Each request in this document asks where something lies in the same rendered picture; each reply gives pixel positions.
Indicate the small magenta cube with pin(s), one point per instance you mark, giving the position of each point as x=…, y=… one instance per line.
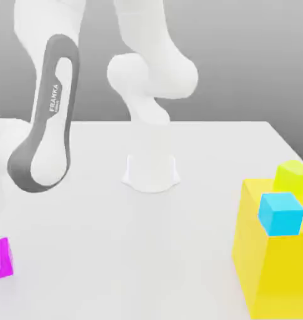
x=6, y=260

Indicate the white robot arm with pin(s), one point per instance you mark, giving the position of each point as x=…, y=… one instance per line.
x=151, y=75

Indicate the small cyan cube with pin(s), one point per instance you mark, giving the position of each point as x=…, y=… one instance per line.
x=281, y=212

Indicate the small lime cube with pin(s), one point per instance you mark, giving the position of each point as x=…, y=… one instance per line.
x=292, y=175

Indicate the large yellow box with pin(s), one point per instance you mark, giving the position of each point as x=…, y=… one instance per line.
x=281, y=275

